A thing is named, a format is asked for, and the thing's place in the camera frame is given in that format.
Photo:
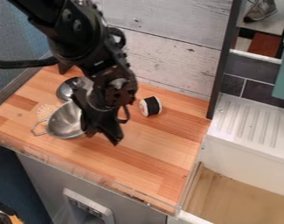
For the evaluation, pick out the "silver pot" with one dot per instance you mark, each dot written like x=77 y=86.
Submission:
x=64 y=124

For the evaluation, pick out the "teal box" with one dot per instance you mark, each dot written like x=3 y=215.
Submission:
x=283 y=70

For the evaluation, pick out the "silver lid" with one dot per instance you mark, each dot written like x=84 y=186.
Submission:
x=68 y=87

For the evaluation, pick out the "beige round toy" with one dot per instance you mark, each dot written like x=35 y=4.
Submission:
x=44 y=110

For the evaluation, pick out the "person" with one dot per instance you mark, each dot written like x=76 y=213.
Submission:
x=260 y=10

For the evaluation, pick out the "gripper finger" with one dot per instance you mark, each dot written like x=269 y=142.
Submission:
x=89 y=125
x=112 y=131

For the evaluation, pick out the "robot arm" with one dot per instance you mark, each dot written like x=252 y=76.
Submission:
x=66 y=26

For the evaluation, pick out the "toy sushi roll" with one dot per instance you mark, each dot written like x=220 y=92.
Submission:
x=150 y=106

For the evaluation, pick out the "dark metal post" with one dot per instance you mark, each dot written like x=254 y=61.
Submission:
x=222 y=58

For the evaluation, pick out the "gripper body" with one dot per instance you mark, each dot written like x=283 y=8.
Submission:
x=109 y=87

